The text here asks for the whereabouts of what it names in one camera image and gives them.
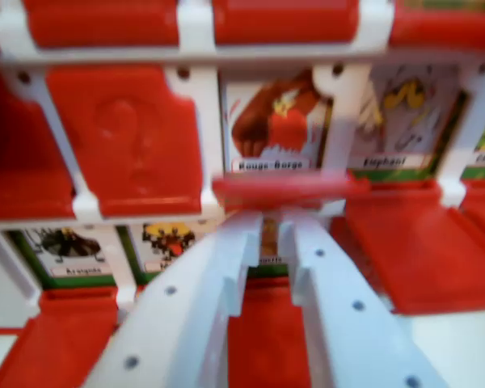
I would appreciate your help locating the elephant picture card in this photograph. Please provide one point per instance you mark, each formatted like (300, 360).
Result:
(404, 129)

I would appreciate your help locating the spider picture card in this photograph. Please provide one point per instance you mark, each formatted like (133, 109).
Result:
(70, 250)

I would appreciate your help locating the robin picture card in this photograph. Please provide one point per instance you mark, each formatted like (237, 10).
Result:
(275, 121)

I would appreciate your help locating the red flap with question mark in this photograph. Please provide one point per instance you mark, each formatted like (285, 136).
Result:
(125, 141)

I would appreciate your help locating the red and white game board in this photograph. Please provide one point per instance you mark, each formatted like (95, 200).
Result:
(125, 48)

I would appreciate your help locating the red flap of elephant card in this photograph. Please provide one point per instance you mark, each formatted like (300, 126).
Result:
(404, 250)

